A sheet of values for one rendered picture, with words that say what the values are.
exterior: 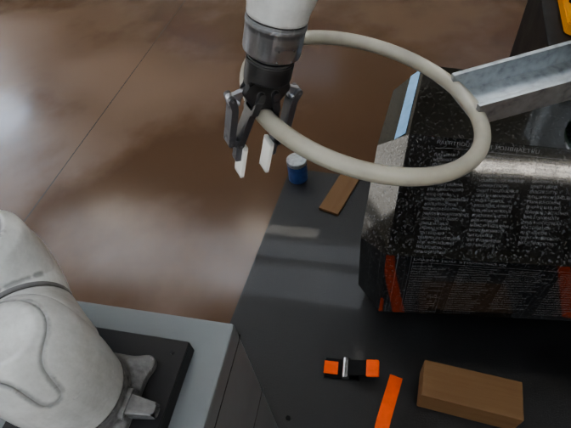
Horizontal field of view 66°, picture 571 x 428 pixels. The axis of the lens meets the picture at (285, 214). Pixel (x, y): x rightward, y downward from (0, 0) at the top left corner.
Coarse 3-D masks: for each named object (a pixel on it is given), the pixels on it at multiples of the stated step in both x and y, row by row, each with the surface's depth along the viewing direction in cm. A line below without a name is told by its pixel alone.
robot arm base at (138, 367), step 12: (120, 360) 76; (132, 360) 79; (144, 360) 79; (132, 372) 77; (144, 372) 78; (132, 384) 76; (144, 384) 77; (120, 396) 71; (132, 396) 73; (120, 408) 72; (132, 408) 72; (144, 408) 72; (156, 408) 74; (108, 420) 70; (120, 420) 72
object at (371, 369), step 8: (328, 360) 160; (336, 360) 159; (344, 360) 157; (352, 360) 156; (360, 360) 155; (368, 360) 154; (376, 360) 153; (328, 368) 158; (336, 368) 157; (344, 368) 155; (352, 368) 155; (360, 368) 154; (368, 368) 152; (376, 368) 151; (328, 376) 156; (336, 376) 156; (344, 376) 153; (352, 376) 155; (368, 376) 151; (376, 376) 150
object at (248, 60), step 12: (252, 60) 64; (252, 72) 65; (264, 72) 64; (276, 72) 64; (288, 72) 65; (240, 84) 68; (252, 84) 67; (264, 84) 65; (276, 84) 66; (288, 84) 70; (252, 96) 68; (264, 108) 72
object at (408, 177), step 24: (360, 48) 100; (384, 48) 99; (240, 72) 80; (432, 72) 95; (456, 96) 91; (264, 120) 71; (480, 120) 83; (288, 144) 69; (312, 144) 68; (480, 144) 77; (336, 168) 67; (360, 168) 66; (384, 168) 67; (408, 168) 68; (432, 168) 69; (456, 168) 71
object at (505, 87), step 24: (552, 48) 91; (456, 72) 92; (480, 72) 92; (504, 72) 93; (528, 72) 94; (552, 72) 93; (480, 96) 92; (504, 96) 85; (528, 96) 85; (552, 96) 86
